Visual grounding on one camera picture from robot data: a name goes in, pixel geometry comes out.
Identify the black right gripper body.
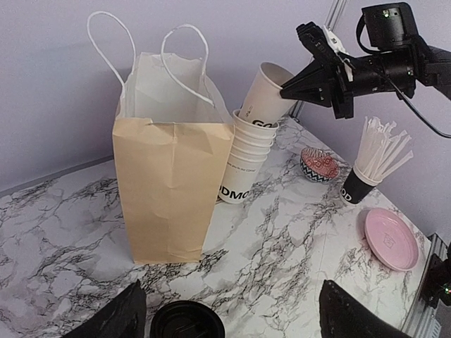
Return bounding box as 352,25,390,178
330,49,416,119

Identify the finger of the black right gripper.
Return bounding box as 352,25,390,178
280,75,338,108
282,59,335,88

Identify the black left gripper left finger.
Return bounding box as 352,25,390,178
63,280,147,338

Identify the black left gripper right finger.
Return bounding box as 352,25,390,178
319,280,409,338

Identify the white paper coffee cup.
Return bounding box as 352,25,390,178
238,62,296,127

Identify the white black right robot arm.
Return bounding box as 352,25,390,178
280,2,450,119

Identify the brown paper takeout bag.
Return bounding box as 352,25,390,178
87,11,236,265

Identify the stack of black cup lids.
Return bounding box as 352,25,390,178
149,301,226,338

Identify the patterned red blue bowl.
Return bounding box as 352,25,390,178
300,147,340,183

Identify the bundle of white wrapped straws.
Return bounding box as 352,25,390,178
352,116,414,187

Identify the stack of white paper cups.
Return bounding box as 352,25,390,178
218,109,279,204

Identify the pink plastic plate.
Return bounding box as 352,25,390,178
364,208,419,272

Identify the black cup holding straws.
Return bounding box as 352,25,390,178
340,165,381,205

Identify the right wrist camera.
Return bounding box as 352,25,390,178
296,22,355,82

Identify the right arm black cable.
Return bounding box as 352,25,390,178
355,13,451,139

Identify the right aluminium frame post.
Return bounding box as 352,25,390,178
290,0,348,121

